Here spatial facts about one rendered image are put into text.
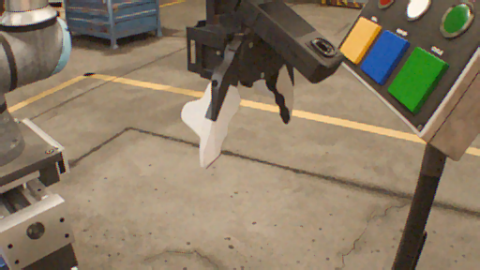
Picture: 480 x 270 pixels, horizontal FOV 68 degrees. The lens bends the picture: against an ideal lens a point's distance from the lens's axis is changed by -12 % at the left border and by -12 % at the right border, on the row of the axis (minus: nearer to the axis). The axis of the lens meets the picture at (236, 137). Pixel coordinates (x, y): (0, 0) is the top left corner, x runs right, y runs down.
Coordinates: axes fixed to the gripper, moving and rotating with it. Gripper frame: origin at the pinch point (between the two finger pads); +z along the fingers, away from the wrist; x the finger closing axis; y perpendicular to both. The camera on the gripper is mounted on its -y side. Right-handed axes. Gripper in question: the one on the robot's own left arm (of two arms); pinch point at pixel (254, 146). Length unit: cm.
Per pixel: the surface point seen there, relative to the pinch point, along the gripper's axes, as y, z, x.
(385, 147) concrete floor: 45, 93, -186
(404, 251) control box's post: -14.4, 31.8, -31.5
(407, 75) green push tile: -11.0, -7.3, -18.0
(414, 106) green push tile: -13.9, -5.1, -13.7
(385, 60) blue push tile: -6.1, -7.3, -22.5
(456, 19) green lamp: -15.8, -15.6, -20.6
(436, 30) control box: -13.0, -13.3, -22.0
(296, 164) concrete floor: 76, 93, -133
